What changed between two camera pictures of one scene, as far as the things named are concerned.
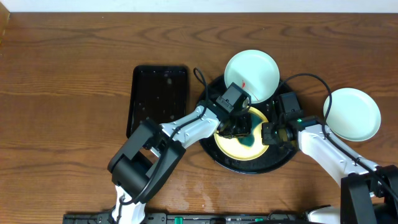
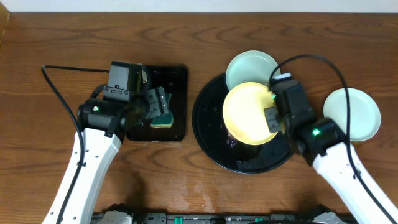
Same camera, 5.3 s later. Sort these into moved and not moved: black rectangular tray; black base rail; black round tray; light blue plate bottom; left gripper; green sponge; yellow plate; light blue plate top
Moved: green sponge; yellow plate; left gripper
Not moved: black rectangular tray; black round tray; light blue plate top; black base rail; light blue plate bottom
